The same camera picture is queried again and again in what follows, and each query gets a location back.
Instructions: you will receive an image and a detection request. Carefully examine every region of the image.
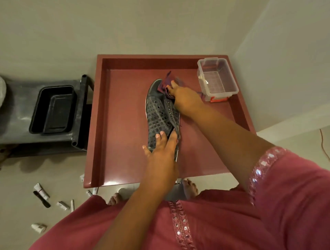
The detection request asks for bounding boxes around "pink embroidered tunic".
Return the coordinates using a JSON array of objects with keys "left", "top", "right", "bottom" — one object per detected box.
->
[{"left": 30, "top": 147, "right": 330, "bottom": 250}]

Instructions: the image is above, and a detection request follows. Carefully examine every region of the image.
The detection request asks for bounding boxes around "red tray table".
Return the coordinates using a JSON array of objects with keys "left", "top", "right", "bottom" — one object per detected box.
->
[{"left": 83, "top": 54, "right": 257, "bottom": 189}]

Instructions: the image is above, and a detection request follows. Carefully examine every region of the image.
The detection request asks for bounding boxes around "clear plastic box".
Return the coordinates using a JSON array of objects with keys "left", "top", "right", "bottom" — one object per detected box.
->
[{"left": 197, "top": 57, "right": 240, "bottom": 103}]

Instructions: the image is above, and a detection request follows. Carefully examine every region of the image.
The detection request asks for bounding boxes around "black plastic tray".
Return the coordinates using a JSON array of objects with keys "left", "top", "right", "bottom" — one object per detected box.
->
[{"left": 29, "top": 85, "right": 78, "bottom": 135}]

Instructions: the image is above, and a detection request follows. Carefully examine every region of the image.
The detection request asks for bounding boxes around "black shoe rack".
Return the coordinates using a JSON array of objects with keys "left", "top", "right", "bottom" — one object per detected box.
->
[{"left": 0, "top": 75, "right": 95, "bottom": 158}]

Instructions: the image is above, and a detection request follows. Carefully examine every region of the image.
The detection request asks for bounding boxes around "purple orange checked cloth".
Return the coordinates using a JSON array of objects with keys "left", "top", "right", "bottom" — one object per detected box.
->
[{"left": 157, "top": 71, "right": 205, "bottom": 100}]

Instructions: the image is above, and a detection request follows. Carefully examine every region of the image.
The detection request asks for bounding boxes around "person's left hand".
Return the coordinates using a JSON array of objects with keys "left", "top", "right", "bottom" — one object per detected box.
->
[{"left": 142, "top": 130, "right": 180, "bottom": 191}]

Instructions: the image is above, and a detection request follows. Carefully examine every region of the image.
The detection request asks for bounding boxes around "white dropper bottle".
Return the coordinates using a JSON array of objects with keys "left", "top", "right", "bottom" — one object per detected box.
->
[{"left": 31, "top": 223, "right": 48, "bottom": 235}]

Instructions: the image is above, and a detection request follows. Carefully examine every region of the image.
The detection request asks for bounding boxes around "short white tube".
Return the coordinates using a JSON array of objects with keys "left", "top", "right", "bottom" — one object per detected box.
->
[{"left": 56, "top": 201, "right": 71, "bottom": 212}]

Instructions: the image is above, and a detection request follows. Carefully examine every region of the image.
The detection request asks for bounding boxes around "person's right hand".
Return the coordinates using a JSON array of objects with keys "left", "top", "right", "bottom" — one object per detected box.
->
[{"left": 166, "top": 80, "right": 206, "bottom": 118}]

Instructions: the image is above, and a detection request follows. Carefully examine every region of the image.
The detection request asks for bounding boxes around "person's right forearm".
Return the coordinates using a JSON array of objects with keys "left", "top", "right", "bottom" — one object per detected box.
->
[{"left": 184, "top": 103, "right": 275, "bottom": 192}]

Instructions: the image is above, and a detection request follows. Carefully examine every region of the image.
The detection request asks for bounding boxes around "person's left foot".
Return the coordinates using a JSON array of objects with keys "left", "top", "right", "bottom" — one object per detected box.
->
[{"left": 107, "top": 192, "right": 124, "bottom": 206}]

